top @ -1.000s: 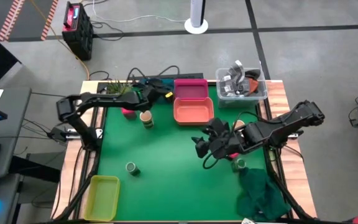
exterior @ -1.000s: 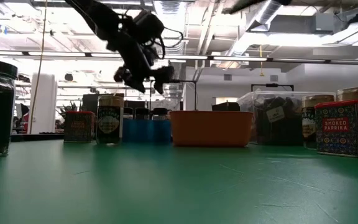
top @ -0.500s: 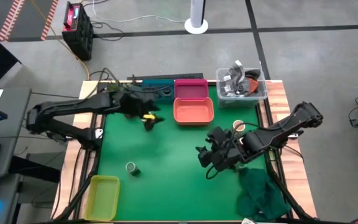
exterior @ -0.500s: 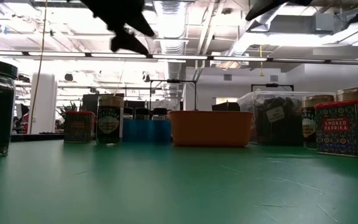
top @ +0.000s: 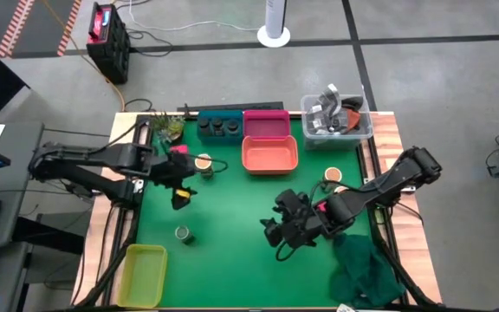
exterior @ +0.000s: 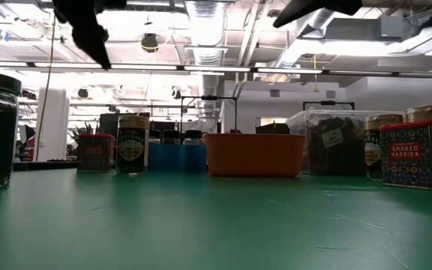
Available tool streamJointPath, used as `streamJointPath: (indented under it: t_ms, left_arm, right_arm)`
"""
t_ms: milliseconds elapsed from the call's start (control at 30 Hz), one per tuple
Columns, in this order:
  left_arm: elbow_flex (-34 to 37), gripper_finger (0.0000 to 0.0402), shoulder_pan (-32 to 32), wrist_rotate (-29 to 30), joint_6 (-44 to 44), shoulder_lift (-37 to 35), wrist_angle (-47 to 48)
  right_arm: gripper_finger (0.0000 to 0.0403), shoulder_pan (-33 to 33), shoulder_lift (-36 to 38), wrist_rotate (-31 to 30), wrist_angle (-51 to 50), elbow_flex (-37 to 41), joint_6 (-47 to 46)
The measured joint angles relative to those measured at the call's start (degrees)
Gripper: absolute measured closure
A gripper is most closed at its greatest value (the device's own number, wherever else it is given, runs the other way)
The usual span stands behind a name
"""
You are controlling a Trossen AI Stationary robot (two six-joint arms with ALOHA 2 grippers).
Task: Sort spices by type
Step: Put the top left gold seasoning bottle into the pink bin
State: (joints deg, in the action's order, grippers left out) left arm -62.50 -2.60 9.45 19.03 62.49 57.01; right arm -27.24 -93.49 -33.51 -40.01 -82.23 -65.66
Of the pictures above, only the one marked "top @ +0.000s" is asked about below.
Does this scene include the yellow-green plastic bin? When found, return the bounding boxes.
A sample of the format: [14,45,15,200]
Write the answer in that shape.
[116,244,169,309]

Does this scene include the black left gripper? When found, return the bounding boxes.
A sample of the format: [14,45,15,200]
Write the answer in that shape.
[158,152,198,211]

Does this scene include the white pedestal fan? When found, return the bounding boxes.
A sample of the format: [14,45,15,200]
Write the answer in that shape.
[256,0,292,49]

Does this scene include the green table mat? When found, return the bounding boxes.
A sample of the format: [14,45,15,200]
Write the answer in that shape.
[135,119,379,309]

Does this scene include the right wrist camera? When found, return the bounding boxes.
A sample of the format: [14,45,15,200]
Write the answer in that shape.
[274,189,310,213]

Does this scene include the teal plastic bin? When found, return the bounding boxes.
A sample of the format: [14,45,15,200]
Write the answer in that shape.
[196,109,245,146]

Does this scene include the clear plastic storage box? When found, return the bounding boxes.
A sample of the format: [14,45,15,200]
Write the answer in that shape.
[300,93,374,152]

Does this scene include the black power strip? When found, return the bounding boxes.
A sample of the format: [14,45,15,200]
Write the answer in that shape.
[177,101,284,113]

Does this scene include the orange floor cable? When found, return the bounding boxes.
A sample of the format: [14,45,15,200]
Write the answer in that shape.
[41,0,127,109]

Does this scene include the black floor cable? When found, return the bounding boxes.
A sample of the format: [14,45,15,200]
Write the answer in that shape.
[126,28,175,57]

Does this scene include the orange plastic bin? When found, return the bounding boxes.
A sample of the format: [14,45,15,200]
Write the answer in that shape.
[241,134,300,176]

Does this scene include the grey desk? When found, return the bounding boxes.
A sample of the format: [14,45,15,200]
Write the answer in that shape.
[0,122,45,312]

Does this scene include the orange cloth piece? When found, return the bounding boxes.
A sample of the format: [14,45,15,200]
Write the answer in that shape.
[343,107,363,131]

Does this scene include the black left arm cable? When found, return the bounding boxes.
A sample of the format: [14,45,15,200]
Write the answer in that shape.
[123,98,153,114]

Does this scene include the succulent plant in black pot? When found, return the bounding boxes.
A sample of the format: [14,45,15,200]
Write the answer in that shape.
[150,111,186,144]

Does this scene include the dark green cloth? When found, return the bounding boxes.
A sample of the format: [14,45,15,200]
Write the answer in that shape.
[327,232,408,309]

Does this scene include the black and red toolbox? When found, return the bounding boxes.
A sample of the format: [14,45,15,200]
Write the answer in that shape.
[85,2,132,86]

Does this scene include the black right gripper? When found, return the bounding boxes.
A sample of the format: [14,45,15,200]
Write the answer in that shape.
[260,203,335,249]

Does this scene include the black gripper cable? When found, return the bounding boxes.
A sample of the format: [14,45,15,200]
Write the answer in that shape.
[274,237,305,263]

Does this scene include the white floor cable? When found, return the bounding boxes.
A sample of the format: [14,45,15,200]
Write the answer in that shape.
[126,0,262,34]

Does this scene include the magenta plastic bin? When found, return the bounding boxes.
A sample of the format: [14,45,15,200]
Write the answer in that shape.
[243,109,292,139]

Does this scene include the brown-lid spice jar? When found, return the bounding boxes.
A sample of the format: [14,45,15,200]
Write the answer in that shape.
[194,153,215,180]

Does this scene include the green herb spice jar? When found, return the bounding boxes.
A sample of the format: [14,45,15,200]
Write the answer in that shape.
[174,224,197,246]

